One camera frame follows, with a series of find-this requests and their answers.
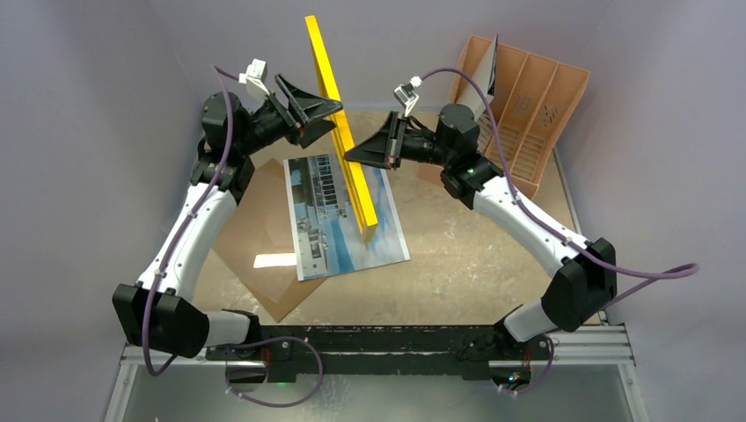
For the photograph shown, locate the purple cable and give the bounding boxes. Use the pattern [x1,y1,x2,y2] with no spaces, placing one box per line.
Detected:
[416,68,700,397]
[141,63,325,409]

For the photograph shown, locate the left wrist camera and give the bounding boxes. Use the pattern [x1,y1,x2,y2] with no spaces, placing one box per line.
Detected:
[238,58,270,102]

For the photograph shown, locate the clear acrylic sheet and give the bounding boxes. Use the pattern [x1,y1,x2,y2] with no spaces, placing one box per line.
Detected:
[230,171,297,302]

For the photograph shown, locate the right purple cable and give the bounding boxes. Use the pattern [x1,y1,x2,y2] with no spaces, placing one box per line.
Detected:
[416,68,700,397]

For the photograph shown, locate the yellow wooden picture frame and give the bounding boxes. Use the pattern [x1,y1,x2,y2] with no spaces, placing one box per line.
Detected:
[304,15,378,243]

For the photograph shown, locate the building photo print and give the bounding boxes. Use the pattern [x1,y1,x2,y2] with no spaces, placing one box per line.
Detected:
[282,154,410,281]

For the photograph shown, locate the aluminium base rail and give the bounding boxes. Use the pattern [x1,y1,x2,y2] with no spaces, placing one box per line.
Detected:
[119,324,636,382]

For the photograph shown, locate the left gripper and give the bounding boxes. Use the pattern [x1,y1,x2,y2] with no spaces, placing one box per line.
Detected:
[237,76,341,156]

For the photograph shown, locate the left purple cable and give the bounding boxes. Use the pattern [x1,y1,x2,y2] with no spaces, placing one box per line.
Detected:
[141,63,325,409]

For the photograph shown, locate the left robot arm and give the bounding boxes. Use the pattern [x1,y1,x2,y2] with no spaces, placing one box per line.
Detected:
[113,75,343,374]

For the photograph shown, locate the brown backing board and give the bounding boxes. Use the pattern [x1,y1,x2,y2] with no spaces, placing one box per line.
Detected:
[213,159,325,322]

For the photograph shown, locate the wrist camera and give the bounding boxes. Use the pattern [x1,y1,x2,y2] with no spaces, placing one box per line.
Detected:
[393,76,422,118]
[238,58,270,102]

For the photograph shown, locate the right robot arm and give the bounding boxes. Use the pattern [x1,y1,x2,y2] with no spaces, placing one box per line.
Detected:
[345,104,617,358]

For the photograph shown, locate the peach desk organizer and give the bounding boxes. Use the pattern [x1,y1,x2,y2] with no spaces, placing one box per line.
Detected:
[449,35,589,198]

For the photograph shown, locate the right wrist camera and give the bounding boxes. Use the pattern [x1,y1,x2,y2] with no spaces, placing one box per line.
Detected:
[393,76,422,118]

